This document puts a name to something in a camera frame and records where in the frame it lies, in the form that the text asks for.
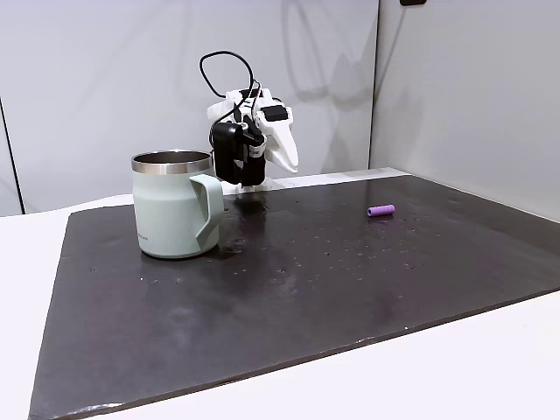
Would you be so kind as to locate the purple pen grip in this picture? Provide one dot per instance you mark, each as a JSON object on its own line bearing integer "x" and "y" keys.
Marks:
{"x": 381, "y": 210}

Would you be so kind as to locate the black wall fixture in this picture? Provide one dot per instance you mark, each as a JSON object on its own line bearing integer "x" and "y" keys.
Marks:
{"x": 413, "y": 2}

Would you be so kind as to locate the black table mat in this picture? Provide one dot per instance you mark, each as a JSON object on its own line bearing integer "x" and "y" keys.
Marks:
{"x": 280, "y": 306}

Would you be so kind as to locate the pale green steel mug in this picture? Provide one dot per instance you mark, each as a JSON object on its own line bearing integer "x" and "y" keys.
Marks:
{"x": 164, "y": 210}

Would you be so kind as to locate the black camera box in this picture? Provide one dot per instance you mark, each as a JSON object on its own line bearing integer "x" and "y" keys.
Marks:
{"x": 226, "y": 149}

